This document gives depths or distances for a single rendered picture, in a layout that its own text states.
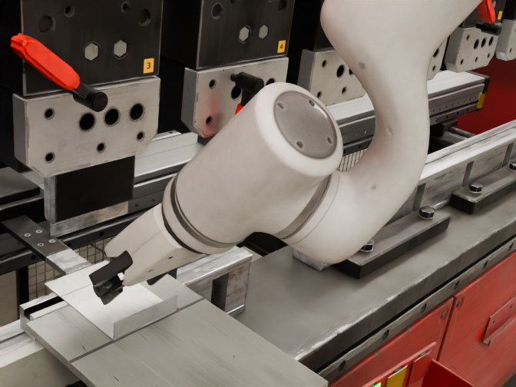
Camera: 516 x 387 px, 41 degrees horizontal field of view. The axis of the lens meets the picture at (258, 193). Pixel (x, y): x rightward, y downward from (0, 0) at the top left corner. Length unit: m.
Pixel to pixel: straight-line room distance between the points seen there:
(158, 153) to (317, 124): 0.71
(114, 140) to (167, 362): 0.23
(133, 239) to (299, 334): 0.40
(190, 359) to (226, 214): 0.21
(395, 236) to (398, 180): 0.69
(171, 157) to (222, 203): 0.66
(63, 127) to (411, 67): 0.32
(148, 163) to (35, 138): 0.55
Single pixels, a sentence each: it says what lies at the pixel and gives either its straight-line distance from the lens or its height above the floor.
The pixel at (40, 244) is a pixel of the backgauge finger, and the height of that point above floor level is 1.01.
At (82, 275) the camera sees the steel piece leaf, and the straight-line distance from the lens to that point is 0.84.
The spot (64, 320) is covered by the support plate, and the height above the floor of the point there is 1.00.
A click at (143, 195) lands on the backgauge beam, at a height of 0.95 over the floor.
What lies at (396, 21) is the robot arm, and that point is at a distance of 0.49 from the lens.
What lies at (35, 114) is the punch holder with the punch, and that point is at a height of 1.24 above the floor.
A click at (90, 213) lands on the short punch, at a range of 0.77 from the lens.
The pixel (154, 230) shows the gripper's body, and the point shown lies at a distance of 0.62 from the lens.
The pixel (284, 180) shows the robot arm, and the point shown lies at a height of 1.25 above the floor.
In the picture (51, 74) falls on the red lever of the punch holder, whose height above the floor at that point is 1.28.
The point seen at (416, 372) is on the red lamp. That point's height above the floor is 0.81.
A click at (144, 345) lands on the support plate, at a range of 0.73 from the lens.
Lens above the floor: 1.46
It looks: 25 degrees down
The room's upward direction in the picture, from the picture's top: 8 degrees clockwise
